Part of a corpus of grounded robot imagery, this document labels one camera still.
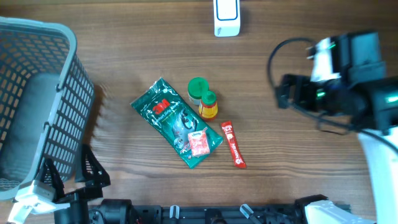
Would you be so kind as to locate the green 3M gloves packet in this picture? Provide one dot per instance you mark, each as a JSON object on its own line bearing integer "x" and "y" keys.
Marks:
{"x": 166, "y": 111}

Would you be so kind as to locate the green lid white jar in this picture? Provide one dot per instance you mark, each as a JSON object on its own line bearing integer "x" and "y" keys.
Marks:
{"x": 196, "y": 87}

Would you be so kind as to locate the white barcode scanner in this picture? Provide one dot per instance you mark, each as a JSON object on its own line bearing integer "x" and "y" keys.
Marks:
{"x": 227, "y": 19}

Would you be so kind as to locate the red coffee stick sachet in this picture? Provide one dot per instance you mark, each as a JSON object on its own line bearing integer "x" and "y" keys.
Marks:
{"x": 228, "y": 130}

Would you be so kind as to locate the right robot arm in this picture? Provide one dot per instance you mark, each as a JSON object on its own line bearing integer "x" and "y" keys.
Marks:
{"x": 357, "y": 57}

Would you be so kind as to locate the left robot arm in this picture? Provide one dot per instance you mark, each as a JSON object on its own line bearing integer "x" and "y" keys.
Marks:
{"x": 74, "y": 208}

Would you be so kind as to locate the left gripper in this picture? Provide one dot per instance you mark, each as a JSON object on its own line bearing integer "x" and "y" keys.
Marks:
{"x": 99, "y": 178}

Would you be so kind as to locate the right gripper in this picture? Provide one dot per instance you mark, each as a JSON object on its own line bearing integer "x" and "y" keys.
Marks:
{"x": 304, "y": 86}

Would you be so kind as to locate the pink tissue packet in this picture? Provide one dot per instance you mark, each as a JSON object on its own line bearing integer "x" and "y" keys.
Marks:
{"x": 198, "y": 143}

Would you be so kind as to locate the grey plastic mesh basket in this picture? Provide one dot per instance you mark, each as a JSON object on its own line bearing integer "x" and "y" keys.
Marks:
{"x": 46, "y": 99}

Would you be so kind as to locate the green cap sauce bottle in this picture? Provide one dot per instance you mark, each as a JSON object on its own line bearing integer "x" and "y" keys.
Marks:
{"x": 208, "y": 108}

